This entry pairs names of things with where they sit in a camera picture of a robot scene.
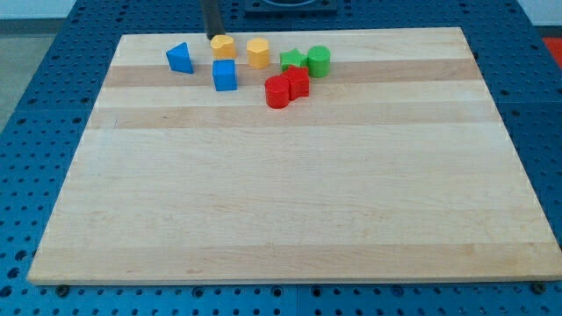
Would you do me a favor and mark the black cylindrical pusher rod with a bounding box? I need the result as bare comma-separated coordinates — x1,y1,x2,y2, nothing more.
199,0,226,40

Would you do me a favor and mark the yellow heart block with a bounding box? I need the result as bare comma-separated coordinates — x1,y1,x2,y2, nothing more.
211,34,237,60

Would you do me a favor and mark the light wooden board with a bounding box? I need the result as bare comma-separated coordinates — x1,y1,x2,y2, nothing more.
27,27,561,285

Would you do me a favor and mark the green star block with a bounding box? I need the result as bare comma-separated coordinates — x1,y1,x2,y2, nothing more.
279,48,307,72

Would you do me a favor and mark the green cylinder block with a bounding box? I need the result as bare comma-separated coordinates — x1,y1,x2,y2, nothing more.
307,46,331,78

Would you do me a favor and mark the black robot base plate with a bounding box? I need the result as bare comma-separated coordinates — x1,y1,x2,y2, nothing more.
243,0,338,16

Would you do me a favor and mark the red star block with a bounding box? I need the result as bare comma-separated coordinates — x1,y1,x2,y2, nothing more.
281,65,310,101

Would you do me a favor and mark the blue triangle block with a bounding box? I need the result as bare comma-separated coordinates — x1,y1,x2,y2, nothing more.
166,42,194,74

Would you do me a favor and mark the blue cube block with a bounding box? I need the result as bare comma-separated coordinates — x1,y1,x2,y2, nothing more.
212,60,237,91

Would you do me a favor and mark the red cylinder block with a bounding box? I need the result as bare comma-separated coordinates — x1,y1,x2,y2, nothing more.
264,75,290,109

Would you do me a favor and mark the yellow hexagon block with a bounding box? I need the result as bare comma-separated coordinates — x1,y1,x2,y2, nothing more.
246,38,270,69

